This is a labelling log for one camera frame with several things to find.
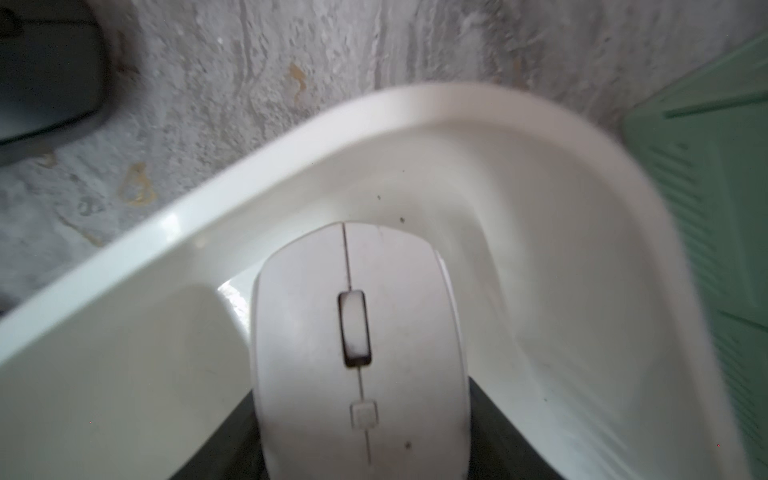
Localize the large black Lecoo mouse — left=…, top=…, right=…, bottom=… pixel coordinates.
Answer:
left=1, top=0, right=112, bottom=166

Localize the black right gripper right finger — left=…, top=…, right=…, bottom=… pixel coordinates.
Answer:
left=468, top=378, right=562, bottom=480

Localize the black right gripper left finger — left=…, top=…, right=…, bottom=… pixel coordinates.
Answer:
left=171, top=391, right=267, bottom=479

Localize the white plastic storage box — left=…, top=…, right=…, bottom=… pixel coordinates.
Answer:
left=1, top=84, right=751, bottom=479

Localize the green plastic file organizer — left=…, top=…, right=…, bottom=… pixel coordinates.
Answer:
left=622, top=36, right=767, bottom=479

